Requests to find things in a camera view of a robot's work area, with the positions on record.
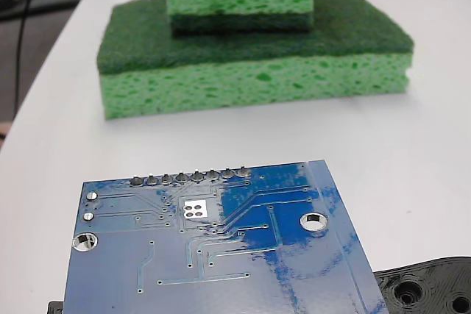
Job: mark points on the blue printed circuit board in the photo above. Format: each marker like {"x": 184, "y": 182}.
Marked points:
{"x": 228, "y": 262}

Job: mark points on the large green scrub sponge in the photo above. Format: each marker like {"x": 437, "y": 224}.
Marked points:
{"x": 239, "y": 82}

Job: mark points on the black 3D printed bracket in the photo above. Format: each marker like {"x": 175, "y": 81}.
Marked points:
{"x": 423, "y": 284}

